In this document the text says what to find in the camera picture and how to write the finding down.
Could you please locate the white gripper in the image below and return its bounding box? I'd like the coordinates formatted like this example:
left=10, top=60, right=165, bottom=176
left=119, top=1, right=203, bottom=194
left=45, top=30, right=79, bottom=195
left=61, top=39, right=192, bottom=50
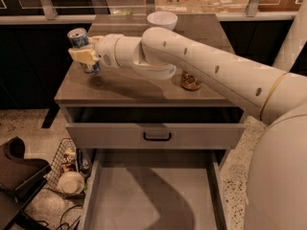
left=68, top=34, right=123, bottom=68

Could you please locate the silver blue redbull can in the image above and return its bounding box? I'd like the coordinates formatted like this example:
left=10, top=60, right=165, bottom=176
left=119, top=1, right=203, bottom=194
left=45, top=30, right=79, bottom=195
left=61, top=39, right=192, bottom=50
left=67, top=28, right=101, bottom=76

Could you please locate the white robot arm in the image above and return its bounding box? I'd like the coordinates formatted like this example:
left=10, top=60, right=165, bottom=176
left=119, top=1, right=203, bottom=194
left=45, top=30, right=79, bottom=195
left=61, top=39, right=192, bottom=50
left=68, top=27, right=307, bottom=230

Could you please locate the grey drawer cabinet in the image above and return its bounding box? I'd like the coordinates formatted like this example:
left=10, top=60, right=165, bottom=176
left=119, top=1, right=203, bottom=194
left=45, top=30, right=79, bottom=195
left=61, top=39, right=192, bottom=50
left=54, top=13, right=258, bottom=165

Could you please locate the grey top drawer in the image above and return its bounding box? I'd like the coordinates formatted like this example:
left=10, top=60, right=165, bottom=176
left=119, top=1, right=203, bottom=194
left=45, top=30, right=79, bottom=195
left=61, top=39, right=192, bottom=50
left=67, top=106, right=245, bottom=150

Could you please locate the grey drawer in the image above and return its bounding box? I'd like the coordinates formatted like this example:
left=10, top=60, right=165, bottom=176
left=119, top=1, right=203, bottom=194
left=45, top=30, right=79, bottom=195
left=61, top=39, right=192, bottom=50
left=78, top=149, right=230, bottom=230
left=67, top=106, right=245, bottom=150

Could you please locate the gold soda can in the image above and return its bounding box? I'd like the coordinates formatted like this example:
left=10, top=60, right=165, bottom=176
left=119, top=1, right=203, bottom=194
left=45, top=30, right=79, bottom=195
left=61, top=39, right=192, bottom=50
left=181, top=71, right=201, bottom=91

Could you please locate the grey middle drawer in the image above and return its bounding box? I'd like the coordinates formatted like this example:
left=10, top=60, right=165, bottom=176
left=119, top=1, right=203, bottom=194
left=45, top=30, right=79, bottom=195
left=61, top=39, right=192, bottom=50
left=78, top=149, right=230, bottom=230

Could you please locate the white bowl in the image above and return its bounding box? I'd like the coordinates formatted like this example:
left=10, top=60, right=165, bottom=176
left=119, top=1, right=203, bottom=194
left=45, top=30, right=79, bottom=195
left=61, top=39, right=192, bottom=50
left=147, top=11, right=177, bottom=31

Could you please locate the dark bottle in basket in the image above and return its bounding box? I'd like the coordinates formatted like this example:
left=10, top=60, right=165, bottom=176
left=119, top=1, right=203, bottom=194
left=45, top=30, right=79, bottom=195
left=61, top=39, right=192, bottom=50
left=77, top=149, right=90, bottom=177

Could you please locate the brown snack bag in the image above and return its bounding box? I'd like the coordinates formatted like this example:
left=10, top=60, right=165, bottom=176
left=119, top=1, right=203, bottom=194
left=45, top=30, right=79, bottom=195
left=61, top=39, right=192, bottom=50
left=60, top=149, right=77, bottom=173

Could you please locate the white cup in basket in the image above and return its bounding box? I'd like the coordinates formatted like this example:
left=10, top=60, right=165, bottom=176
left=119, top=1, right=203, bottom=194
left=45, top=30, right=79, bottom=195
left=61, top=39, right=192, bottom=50
left=58, top=172, right=84, bottom=195

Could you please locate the black wire basket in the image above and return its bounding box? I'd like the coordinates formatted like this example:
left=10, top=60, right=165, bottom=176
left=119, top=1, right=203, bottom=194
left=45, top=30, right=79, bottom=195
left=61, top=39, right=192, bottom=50
left=46, top=138, right=84, bottom=199

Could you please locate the black floor cable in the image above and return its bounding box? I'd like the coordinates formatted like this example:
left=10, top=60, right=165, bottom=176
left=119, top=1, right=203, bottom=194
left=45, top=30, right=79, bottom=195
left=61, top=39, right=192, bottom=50
left=47, top=204, right=84, bottom=230

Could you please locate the white diagonal post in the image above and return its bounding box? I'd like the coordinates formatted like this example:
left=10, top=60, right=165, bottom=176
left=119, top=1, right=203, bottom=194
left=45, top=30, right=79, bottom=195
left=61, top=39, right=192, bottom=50
left=273, top=0, right=307, bottom=72

